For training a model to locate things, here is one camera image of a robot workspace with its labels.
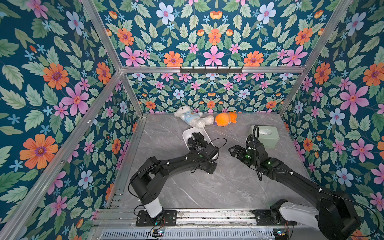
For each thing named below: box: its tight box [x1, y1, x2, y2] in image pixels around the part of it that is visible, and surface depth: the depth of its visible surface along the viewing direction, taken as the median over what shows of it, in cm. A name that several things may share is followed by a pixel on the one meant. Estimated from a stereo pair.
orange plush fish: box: [213, 111, 238, 127], surface depth 110 cm
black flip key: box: [192, 132, 205, 142], surface depth 106 cm
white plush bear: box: [174, 105, 215, 129], surface depth 108 cm
